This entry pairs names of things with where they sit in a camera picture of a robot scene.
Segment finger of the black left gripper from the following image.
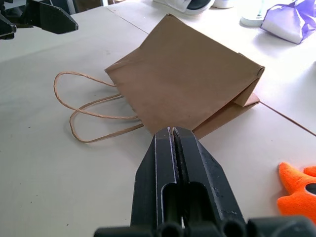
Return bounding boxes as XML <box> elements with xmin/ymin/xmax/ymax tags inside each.
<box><xmin>24</xmin><ymin>0</ymin><xmax>79</xmax><ymax>35</ymax></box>
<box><xmin>0</xmin><ymin>13</ymin><xmax>17</xmax><ymax>40</ymax></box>

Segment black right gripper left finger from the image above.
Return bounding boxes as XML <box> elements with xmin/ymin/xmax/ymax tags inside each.
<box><xmin>130</xmin><ymin>126</ymin><xmax>184</xmax><ymax>228</ymax></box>

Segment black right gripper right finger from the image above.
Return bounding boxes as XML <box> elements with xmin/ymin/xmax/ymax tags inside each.
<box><xmin>172</xmin><ymin>126</ymin><xmax>248</xmax><ymax>227</ymax></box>

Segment purple plastic bag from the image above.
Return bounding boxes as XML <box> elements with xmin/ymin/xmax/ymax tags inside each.
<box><xmin>261</xmin><ymin>0</ymin><xmax>316</xmax><ymax>45</ymax></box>

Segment orange plush toy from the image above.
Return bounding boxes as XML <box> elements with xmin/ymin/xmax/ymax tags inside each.
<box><xmin>276</xmin><ymin>161</ymin><xmax>316</xmax><ymax>221</ymax></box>

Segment white shoe with dark inside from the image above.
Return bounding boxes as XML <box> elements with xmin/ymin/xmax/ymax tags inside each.
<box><xmin>152</xmin><ymin>0</ymin><xmax>216</xmax><ymax>16</ymax></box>

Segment white round base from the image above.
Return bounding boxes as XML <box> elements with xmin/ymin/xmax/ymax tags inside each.
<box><xmin>240</xmin><ymin>13</ymin><xmax>267</xmax><ymax>27</ymax></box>

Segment brown paper bag with handles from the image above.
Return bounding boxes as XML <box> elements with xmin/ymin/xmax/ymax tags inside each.
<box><xmin>54</xmin><ymin>13</ymin><xmax>266</xmax><ymax>144</ymax></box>

